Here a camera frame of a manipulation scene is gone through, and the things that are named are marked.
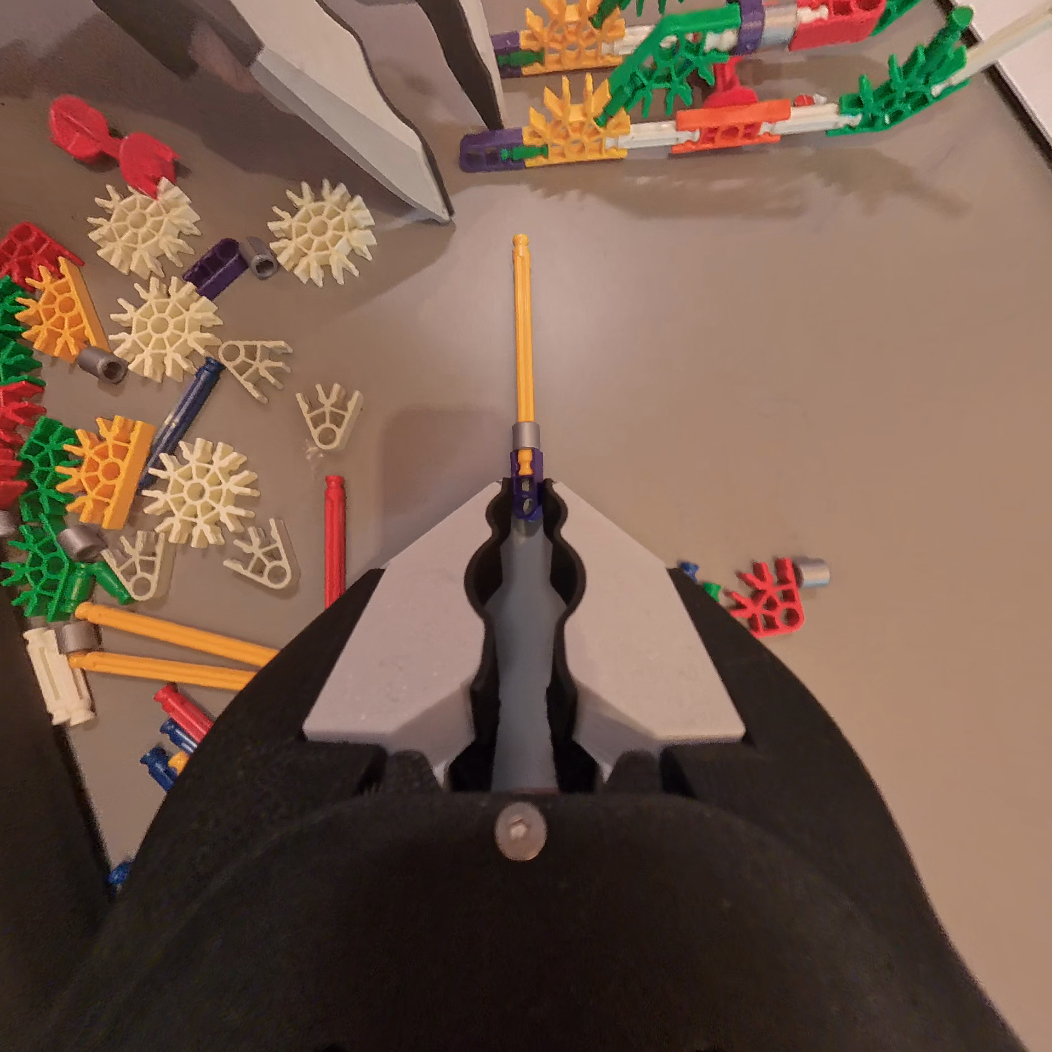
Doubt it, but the short white rod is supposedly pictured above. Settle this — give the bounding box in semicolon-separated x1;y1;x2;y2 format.
23;628;71;726
45;626;98;728

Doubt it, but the black perforated foam strip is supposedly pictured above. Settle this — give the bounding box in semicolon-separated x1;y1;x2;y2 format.
0;592;112;1052

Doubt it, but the white snowflake connector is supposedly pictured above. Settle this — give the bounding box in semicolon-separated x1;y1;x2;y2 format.
109;275;225;383
267;179;378;289
86;179;202;279
141;438;261;550

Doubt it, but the purple rod-end connector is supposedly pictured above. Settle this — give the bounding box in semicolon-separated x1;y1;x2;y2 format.
182;238;248;301
510;448;546;523

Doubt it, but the red spool piece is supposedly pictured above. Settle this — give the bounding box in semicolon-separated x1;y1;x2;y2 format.
48;94;180;197

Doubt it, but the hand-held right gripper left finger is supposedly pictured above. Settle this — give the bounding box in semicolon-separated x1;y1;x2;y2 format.
301;481;506;787

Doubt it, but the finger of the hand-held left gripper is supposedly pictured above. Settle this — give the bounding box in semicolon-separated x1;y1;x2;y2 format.
230;0;455;225
418;0;505;131

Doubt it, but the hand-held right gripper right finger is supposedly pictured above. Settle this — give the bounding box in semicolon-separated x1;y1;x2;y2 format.
542;481;747;784

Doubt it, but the multicoloured toy frame assembly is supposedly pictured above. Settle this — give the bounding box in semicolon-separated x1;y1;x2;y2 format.
458;0;1032;174

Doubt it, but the yellow fan connector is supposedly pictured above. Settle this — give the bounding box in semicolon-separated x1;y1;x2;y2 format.
56;415;159;531
15;259;110;365

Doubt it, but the light grey connector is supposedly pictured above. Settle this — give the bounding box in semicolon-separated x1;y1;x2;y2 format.
224;518;301;591
296;382;364;453
100;530;178;603
218;339;294;404

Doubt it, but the long red rod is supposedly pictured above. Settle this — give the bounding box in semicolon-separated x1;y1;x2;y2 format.
323;474;348;609
153;684;216;741

